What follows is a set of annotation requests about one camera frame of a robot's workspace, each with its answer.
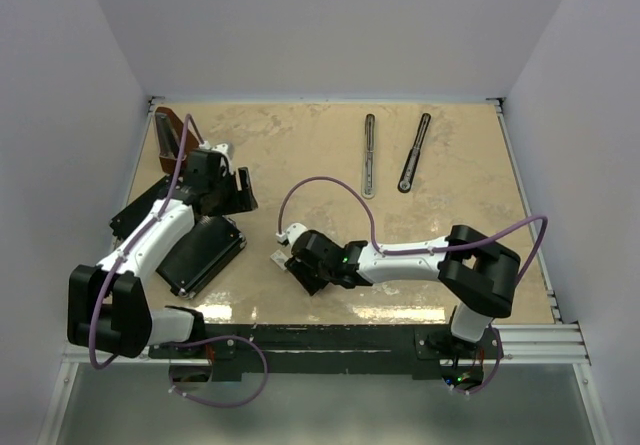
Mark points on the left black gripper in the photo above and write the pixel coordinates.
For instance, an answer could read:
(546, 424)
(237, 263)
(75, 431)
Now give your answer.
(248, 200)

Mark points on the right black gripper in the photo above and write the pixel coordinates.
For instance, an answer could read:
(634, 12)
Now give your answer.
(299, 269)

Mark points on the white staple box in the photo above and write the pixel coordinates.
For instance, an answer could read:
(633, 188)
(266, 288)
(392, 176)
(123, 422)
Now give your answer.
(279, 258)

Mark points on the grey deli stapler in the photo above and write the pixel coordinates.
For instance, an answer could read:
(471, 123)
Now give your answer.
(368, 181)

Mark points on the black stapler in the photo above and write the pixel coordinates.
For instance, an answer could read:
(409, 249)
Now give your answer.
(408, 173)

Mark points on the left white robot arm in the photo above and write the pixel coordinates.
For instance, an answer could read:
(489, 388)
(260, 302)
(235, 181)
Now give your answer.
(108, 309)

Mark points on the black carrying case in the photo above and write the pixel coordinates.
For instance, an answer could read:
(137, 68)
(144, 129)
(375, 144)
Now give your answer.
(198, 257)

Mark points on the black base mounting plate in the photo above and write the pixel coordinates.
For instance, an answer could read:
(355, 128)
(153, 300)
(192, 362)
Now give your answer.
(423, 352)

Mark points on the brown wooden metronome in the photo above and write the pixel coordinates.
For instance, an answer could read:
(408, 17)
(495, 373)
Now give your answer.
(168, 127)

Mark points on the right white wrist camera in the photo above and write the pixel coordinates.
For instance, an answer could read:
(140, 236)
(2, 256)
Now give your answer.
(290, 235)

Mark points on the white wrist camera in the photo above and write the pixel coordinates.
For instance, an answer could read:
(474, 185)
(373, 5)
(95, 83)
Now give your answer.
(290, 235)
(225, 148)

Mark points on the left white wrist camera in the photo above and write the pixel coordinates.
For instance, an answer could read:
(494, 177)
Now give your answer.
(225, 148)

